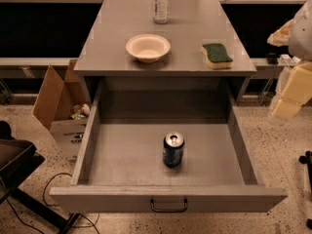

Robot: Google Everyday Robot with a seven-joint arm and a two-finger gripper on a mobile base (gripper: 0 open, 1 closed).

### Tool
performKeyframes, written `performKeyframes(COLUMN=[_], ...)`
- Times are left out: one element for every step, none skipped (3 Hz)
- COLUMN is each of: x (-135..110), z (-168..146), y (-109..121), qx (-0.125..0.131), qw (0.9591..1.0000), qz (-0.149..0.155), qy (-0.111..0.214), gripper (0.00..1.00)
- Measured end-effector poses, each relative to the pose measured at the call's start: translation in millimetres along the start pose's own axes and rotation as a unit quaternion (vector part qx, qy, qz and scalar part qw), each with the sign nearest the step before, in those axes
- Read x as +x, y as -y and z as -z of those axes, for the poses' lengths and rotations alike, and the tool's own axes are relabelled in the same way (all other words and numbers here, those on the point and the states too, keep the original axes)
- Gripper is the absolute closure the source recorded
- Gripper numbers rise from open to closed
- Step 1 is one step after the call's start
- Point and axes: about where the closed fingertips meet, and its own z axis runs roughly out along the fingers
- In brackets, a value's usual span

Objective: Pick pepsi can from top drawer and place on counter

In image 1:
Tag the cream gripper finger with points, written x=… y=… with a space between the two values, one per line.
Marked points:
x=283 y=109

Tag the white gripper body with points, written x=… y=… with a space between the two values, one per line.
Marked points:
x=301 y=38

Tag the blue pepsi can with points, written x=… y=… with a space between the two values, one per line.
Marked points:
x=173 y=148

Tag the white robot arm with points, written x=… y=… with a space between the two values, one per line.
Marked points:
x=297 y=35

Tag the grey cabinet counter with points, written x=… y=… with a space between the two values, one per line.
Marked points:
x=192 y=23

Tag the grey open drawer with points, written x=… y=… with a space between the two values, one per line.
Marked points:
x=120 y=166

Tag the white power strip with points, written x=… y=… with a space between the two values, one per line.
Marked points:
x=288 y=60

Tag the black power adapter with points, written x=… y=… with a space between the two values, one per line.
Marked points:
x=272 y=58

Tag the green yellow sponge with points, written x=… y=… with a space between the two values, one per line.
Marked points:
x=216 y=56

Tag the white paper bowl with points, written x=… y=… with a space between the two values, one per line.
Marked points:
x=148 y=48

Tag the white plastic bottle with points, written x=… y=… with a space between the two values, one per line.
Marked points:
x=160 y=11

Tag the crumpled trash in box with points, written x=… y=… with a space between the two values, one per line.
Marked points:
x=80 y=112

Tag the brown cardboard box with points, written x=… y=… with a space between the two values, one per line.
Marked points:
x=53 y=107

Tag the black office chair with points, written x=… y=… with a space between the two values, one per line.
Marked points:
x=18 y=160

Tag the black drawer handle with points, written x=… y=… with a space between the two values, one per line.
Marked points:
x=168 y=207

